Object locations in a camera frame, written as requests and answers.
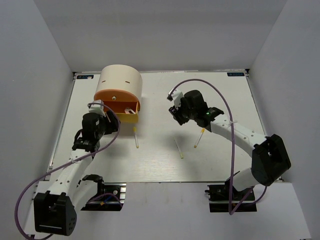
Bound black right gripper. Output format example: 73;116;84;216
169;96;198;126

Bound pink white mini stapler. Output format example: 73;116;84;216
124;107;136;115

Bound orange organizer drawer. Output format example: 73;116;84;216
93;89;140;102

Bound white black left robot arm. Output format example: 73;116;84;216
33;108;120;236

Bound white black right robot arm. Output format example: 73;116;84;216
167;89;291;200

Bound white pen bright yellow cap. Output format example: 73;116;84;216
133;126;139;149

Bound white pen orange-yellow cap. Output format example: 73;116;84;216
194;128;205;148

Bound white pen pale yellow ends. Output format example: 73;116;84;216
173;137;184;159

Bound cream round drawer organizer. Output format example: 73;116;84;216
95;64;143;108

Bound blue logo sticker left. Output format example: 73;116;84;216
76;74;94;80

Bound blue logo sticker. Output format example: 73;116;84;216
76;74;94;80
227;72;245;77

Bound blue logo sticker right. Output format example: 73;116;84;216
227;72;245;77

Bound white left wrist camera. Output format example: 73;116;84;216
87;100;106;117

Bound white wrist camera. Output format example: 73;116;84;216
87;100;106;117
166;88;184;109

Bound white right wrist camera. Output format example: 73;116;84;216
166;88;184;109

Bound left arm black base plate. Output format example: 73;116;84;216
81;183;127;212

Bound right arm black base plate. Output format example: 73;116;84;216
204;184;257;213

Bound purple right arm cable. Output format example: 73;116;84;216
171;78;268;216

